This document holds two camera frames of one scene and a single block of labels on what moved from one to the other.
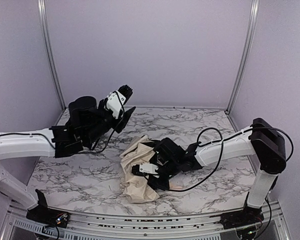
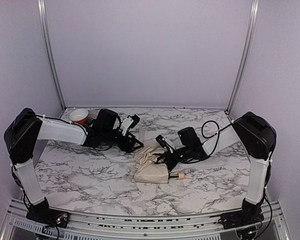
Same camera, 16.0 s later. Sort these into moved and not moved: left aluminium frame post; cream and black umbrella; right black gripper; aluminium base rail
Moved: cream and black umbrella; right black gripper
Not moved: left aluminium frame post; aluminium base rail
